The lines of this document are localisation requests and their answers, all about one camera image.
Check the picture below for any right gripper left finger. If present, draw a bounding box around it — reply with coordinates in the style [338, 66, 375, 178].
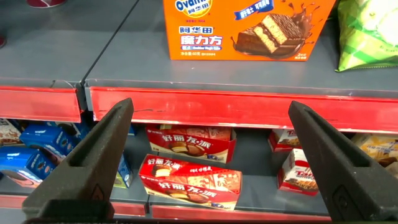
[22, 97, 135, 219]

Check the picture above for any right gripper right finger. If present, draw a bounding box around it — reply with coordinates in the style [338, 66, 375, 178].
[287, 100, 398, 222]

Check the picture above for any grey shop shelf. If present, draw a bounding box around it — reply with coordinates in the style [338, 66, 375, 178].
[0, 0, 398, 222]

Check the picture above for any blue cookie box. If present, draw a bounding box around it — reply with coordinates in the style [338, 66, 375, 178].
[55, 121, 93, 144]
[113, 152, 134, 189]
[0, 146, 57, 189]
[19, 124, 76, 162]

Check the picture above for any red white wafer box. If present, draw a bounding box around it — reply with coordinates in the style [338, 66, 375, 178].
[277, 148, 319, 197]
[267, 128, 302, 153]

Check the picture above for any yellow snack pack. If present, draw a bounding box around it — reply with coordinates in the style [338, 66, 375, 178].
[350, 133, 398, 179]

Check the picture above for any brown white snack pack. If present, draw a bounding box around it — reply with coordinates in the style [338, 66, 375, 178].
[0, 118, 23, 147]

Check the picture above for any red chocolate pie box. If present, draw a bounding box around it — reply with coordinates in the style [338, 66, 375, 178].
[138, 154, 243, 212]
[145, 123, 238, 164]

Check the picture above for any green snack bag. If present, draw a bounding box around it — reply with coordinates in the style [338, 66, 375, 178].
[335, 0, 398, 73]

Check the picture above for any orange chocolate wafer box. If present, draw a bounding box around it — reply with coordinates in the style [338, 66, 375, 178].
[162, 0, 337, 62]

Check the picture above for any red round container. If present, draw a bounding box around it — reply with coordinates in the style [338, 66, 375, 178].
[25, 0, 67, 9]

